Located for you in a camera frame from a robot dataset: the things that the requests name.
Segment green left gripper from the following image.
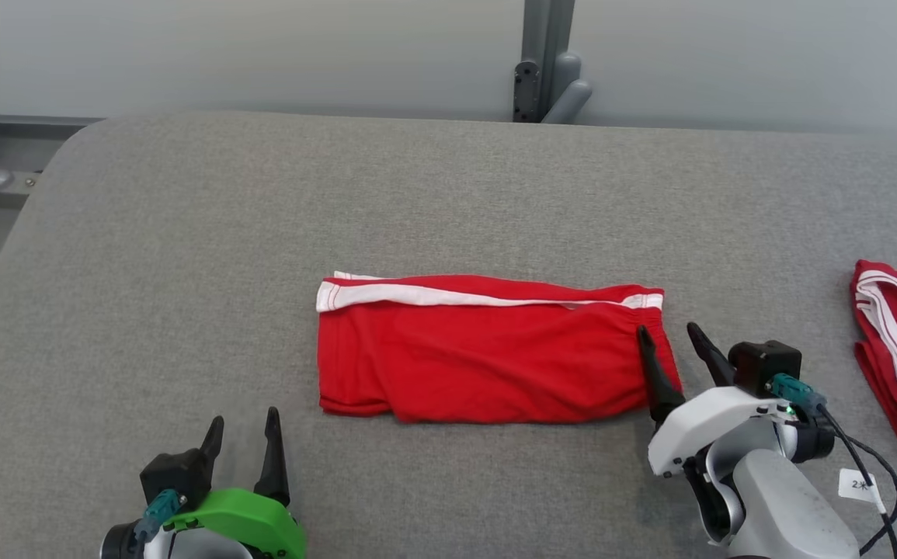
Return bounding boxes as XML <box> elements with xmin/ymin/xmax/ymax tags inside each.
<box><xmin>172</xmin><ymin>406</ymin><xmax>308</xmax><ymax>559</ymax></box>

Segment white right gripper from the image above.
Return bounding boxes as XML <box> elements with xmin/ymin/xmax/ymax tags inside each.
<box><xmin>636</xmin><ymin>321</ymin><xmax>798</xmax><ymax>478</ymax></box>

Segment red shorts with white stripe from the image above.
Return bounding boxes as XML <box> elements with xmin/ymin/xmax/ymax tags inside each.
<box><xmin>315</xmin><ymin>271</ymin><xmax>683</xmax><ymax>425</ymax></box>

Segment teal left camera connector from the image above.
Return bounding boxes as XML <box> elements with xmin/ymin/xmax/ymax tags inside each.
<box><xmin>137</xmin><ymin>489</ymin><xmax>185</xmax><ymax>543</ymax></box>

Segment teal camera connector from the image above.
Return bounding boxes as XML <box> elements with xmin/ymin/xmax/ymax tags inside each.
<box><xmin>767</xmin><ymin>373</ymin><xmax>828</xmax><ymax>414</ymax></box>
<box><xmin>137</xmin><ymin>489</ymin><xmax>185</xmax><ymax>543</ymax></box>

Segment teal right camera connector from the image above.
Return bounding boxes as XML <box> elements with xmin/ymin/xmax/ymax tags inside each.
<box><xmin>767</xmin><ymin>373</ymin><xmax>828</xmax><ymax>414</ymax></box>

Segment white cable tag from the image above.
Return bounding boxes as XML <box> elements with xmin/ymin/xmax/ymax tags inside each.
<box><xmin>838</xmin><ymin>468</ymin><xmax>888</xmax><ymax>513</ymax></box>

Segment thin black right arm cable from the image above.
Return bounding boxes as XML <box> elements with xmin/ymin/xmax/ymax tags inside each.
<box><xmin>817</xmin><ymin>404</ymin><xmax>897</xmax><ymax>559</ymax></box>

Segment grey metal post with bracket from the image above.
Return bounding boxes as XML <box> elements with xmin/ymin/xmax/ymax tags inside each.
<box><xmin>513</xmin><ymin>0</ymin><xmax>593</xmax><ymax>125</ymax></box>

